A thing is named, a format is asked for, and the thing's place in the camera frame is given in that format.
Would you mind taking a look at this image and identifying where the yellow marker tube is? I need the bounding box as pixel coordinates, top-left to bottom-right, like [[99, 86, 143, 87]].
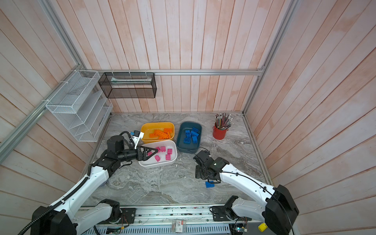
[[258, 223, 268, 233]]

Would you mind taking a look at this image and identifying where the orange lego brick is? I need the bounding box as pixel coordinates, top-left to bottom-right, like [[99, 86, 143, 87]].
[[164, 128, 173, 134]]

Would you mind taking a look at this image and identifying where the yellow plastic bin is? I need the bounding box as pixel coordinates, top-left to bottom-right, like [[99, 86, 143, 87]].
[[141, 122, 175, 144]]

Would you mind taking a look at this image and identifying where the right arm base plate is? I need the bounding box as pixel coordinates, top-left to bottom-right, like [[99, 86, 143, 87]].
[[209, 206, 252, 222]]

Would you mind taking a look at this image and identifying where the black mesh wall basket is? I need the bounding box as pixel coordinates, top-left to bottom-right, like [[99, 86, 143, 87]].
[[99, 72, 157, 99]]

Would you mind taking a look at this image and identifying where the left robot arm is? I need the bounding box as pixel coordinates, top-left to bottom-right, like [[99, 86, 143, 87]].
[[19, 131, 158, 235]]

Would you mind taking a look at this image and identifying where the blue lego brick upright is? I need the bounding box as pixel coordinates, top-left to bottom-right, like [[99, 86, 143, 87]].
[[185, 130, 191, 138]]

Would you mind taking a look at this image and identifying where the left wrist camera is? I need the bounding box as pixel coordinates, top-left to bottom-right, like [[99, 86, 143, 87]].
[[130, 130, 144, 149]]

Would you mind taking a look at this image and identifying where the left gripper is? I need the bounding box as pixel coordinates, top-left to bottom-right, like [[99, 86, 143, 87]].
[[117, 144, 158, 162]]

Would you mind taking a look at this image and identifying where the white wire mesh shelf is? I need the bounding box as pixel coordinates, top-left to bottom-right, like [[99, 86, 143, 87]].
[[46, 70, 113, 142]]

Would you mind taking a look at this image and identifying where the teal plastic bin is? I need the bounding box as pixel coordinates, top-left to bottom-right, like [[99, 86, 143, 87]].
[[176, 121, 202, 154]]

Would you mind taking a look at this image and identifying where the bundle of coloured pencils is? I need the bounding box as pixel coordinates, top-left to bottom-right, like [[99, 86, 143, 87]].
[[214, 113, 233, 130]]

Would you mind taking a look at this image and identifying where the red pencil cup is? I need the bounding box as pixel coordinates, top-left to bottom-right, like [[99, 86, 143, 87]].
[[212, 126, 228, 140]]

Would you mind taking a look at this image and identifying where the white plastic bin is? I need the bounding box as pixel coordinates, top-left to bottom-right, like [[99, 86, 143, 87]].
[[139, 140, 177, 168]]

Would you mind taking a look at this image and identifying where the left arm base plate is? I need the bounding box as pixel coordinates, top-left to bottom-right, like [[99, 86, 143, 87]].
[[109, 208, 136, 225]]

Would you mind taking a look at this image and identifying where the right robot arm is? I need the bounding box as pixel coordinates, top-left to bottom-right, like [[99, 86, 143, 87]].
[[193, 150, 299, 235]]

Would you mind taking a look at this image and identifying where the orange lego brick hollow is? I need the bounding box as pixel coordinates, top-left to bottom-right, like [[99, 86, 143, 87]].
[[149, 133, 158, 138]]

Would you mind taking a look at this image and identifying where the long orange lego plate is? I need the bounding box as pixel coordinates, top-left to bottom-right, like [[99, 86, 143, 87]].
[[154, 129, 170, 140]]

